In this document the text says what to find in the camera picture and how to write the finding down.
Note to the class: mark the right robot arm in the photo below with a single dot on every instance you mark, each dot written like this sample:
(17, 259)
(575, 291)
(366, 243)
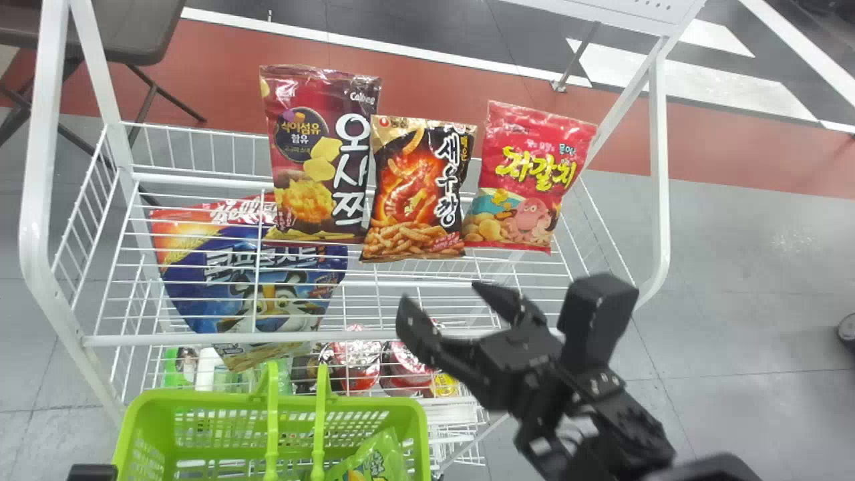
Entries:
(621, 434)

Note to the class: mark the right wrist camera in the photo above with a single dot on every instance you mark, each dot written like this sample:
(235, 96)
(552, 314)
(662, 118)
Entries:
(594, 314)

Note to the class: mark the blue cereal bag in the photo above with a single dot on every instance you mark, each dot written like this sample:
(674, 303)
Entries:
(247, 287)

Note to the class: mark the green snack packet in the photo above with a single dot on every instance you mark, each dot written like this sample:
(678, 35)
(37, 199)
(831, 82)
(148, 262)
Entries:
(374, 461)

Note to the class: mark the yellow can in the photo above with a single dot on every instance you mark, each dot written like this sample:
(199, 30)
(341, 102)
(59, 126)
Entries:
(445, 385)

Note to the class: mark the maroon snack packet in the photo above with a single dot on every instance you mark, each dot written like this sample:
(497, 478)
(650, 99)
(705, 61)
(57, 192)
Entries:
(314, 133)

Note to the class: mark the white bottle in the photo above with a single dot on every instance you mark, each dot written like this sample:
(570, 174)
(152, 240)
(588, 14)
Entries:
(208, 371)

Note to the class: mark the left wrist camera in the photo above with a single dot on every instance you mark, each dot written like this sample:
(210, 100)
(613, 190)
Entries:
(92, 473)

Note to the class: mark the black orange snack packet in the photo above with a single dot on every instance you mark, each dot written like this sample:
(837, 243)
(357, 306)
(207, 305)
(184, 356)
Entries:
(417, 194)

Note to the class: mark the dark chair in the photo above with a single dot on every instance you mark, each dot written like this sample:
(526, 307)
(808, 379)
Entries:
(127, 30)

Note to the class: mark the green basket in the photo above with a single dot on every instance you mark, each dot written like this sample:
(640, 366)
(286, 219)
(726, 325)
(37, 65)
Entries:
(200, 427)

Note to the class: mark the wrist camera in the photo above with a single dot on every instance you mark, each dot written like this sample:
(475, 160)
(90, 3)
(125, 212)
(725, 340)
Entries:
(594, 314)
(92, 473)

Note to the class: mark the red snack packet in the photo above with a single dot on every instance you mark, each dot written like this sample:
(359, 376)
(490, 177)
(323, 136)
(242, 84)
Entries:
(528, 167)

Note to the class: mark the red noodle cup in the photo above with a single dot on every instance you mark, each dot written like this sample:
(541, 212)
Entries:
(407, 371)
(357, 364)

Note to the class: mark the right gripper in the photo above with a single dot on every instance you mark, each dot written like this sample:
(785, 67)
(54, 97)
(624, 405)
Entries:
(514, 364)

